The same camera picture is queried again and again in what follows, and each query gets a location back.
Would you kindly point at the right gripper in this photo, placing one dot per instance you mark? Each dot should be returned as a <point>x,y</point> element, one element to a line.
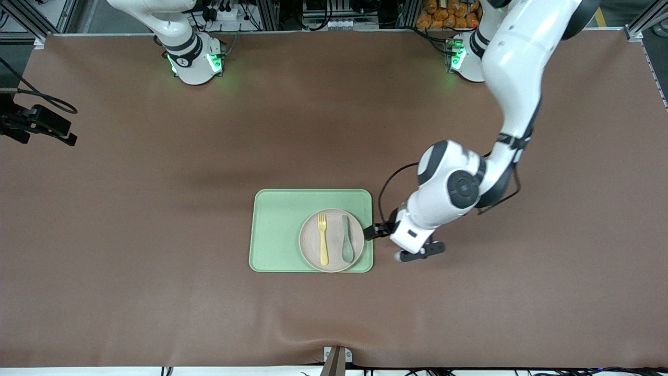
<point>15,120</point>

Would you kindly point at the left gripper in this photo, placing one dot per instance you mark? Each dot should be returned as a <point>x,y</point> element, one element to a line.
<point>384,228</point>

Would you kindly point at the teal plastic spoon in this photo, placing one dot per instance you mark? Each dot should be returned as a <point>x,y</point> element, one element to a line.
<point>347,253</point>

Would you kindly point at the round beige plate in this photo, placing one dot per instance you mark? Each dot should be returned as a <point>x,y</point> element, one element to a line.
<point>334,243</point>

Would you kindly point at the yellow plastic fork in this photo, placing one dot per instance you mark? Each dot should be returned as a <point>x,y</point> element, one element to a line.
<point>323,245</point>

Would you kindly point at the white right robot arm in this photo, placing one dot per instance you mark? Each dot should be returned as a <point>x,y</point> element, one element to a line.
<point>194,69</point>

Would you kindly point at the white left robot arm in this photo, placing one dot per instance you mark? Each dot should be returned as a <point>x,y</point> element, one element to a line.
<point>522,52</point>

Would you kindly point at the light green rectangular tray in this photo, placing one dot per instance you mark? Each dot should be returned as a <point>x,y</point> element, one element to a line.
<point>276,232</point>

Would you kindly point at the brown table mat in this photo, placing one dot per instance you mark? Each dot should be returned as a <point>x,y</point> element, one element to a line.
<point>156,235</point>

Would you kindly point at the white connector strip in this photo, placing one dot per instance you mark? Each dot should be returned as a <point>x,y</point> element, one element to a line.
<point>344,24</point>

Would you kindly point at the orange bread piece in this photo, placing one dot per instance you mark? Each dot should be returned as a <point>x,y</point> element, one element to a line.
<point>472,20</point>
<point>445,13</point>
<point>449,22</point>
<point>460,9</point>
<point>431,5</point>
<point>424,21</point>

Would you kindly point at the white power strip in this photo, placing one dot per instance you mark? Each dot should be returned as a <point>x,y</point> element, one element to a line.
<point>224,14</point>

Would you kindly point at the aluminium frame profile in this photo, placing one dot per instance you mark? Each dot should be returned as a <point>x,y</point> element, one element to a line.
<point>67,15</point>
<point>407,13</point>
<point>269,15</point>
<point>639,26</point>

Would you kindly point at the aluminium camera post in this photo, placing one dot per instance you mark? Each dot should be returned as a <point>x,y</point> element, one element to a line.
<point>336,363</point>

